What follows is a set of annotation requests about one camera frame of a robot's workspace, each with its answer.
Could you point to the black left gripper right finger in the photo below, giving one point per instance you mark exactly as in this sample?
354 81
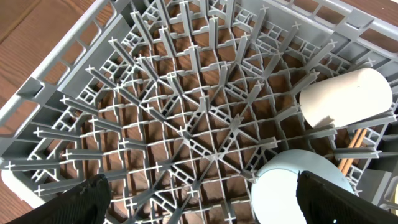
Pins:
324 202

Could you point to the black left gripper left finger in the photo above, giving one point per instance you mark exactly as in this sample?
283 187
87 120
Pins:
85 203

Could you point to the wooden chopsticks pair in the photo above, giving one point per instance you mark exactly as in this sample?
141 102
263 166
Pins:
356 142

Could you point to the grey dishwasher rack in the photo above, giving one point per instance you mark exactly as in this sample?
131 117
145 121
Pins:
180 103

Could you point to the light blue bowl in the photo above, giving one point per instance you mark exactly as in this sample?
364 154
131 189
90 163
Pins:
273 196

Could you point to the white plastic cup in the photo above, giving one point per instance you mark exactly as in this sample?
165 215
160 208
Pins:
345 99

